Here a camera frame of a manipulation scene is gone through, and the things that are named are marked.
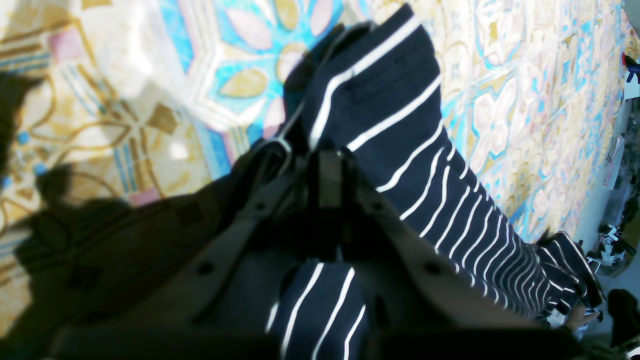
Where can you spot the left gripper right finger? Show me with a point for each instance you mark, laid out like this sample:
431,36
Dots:
419,308

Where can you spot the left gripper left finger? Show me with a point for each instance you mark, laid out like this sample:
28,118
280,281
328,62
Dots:
217,306

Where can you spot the navy white striped T-shirt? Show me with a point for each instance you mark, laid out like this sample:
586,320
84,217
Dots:
374,89

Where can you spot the patterned floral tablecloth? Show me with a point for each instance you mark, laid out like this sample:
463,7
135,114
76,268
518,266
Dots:
148,99

